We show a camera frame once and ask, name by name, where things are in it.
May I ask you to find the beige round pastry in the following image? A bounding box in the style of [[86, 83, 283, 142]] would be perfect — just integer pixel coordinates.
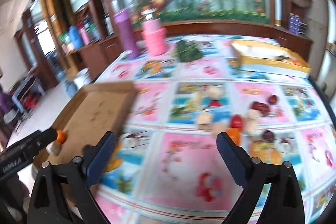
[[206, 85, 221, 100], [244, 110, 261, 135], [46, 143, 61, 156], [196, 112, 213, 127], [212, 123, 229, 135]]

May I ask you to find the blue plastic jug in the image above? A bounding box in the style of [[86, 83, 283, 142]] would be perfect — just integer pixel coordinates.
[[68, 25, 82, 50]]

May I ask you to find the pink knitted sleeve bottle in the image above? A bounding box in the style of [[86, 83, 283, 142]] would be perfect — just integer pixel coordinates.
[[140, 10, 168, 56]]

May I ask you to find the green leafy fruit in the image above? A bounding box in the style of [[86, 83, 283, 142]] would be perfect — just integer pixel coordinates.
[[172, 40, 204, 62]]

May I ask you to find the green bag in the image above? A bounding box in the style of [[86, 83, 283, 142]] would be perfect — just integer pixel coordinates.
[[59, 32, 71, 52]]

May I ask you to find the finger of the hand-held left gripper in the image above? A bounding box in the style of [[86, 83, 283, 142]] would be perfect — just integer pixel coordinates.
[[39, 129, 59, 147]]

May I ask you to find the red round fruit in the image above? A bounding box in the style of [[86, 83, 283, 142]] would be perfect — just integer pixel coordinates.
[[230, 114, 244, 128]]

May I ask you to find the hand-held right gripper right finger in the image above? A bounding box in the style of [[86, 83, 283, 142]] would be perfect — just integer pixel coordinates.
[[217, 132, 306, 224]]

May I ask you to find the purple thermos bottle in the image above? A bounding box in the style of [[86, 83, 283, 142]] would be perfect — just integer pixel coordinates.
[[113, 7, 141, 59]]

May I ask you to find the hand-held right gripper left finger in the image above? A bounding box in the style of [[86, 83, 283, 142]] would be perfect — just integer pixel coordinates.
[[28, 132, 117, 224]]

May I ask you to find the purple bottles pack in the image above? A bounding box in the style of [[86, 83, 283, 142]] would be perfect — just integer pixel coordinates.
[[289, 13, 305, 35]]

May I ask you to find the dark red date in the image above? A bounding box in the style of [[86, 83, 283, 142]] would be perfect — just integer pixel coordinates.
[[262, 130, 276, 143]]

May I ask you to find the white plastic bucket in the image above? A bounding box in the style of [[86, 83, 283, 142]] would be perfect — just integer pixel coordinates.
[[73, 68, 92, 94]]

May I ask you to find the brown cardboard box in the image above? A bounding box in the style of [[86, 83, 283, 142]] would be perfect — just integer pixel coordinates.
[[31, 81, 138, 203]]

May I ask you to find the small pink bottle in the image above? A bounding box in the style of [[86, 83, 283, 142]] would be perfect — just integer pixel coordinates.
[[79, 27, 91, 46]]

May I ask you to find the yellow snack bag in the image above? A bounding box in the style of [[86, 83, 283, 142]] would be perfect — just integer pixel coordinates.
[[231, 40, 311, 80]]

